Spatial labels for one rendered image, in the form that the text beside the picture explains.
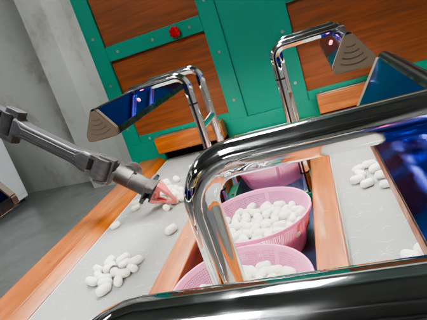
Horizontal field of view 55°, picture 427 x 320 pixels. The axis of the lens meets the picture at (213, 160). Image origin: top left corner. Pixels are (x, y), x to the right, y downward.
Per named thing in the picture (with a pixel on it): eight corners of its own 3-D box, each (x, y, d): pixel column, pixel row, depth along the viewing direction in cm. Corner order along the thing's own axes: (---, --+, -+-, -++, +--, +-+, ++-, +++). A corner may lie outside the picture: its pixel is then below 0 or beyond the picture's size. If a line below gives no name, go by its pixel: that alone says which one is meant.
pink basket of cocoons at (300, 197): (223, 296, 86) (210, 258, 83) (206, 240, 111) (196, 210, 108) (340, 252, 87) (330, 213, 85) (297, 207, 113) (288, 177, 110)
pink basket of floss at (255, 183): (269, 201, 123) (260, 173, 120) (224, 186, 146) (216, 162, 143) (331, 166, 134) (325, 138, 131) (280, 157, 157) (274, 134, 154)
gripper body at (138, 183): (161, 175, 128) (140, 165, 128) (150, 188, 118) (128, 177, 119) (154, 192, 130) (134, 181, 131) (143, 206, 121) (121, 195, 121)
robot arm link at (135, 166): (89, 180, 124) (98, 154, 123) (103, 173, 136) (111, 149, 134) (126, 194, 124) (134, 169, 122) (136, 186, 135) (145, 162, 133)
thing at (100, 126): (88, 143, 94) (76, 113, 92) (168, 91, 151) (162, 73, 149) (118, 135, 92) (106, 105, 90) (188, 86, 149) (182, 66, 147)
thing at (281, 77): (307, 207, 111) (264, 46, 99) (306, 178, 130) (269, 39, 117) (380, 193, 106) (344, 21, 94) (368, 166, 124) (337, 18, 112)
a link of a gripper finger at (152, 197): (184, 186, 127) (157, 173, 128) (178, 195, 121) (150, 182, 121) (176, 204, 130) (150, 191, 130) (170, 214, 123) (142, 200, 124)
